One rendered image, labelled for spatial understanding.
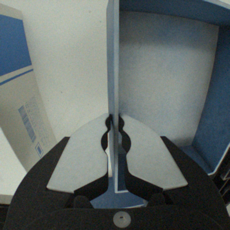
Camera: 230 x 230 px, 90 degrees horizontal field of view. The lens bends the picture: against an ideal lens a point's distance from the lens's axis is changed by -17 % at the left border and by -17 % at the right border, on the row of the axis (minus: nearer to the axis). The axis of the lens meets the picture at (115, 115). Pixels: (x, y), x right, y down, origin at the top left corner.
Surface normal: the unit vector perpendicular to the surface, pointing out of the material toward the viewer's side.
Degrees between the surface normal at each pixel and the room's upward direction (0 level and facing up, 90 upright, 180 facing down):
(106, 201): 90
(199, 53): 1
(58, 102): 0
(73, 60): 0
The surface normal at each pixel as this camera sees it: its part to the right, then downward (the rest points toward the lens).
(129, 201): -0.11, -0.87
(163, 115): 0.11, 0.46
